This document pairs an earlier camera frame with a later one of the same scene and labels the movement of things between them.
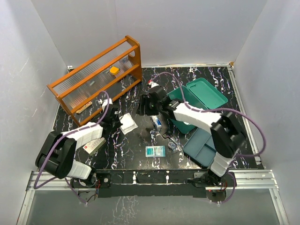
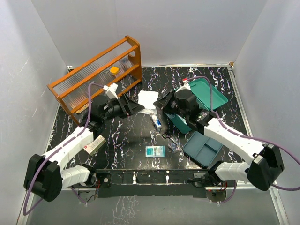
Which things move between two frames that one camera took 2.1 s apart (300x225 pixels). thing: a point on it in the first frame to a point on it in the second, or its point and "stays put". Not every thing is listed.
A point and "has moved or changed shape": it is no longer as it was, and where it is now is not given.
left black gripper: [118, 123] to [132, 107]
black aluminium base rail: [153, 183] stays put
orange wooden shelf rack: [92, 86] stays put
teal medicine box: [199, 93] stays put
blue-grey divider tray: [200, 147] stays put
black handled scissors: [165, 135] stays put
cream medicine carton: [93, 146] stays put
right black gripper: [143, 109] to [162, 103]
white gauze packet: [129, 124] has moved or changed shape
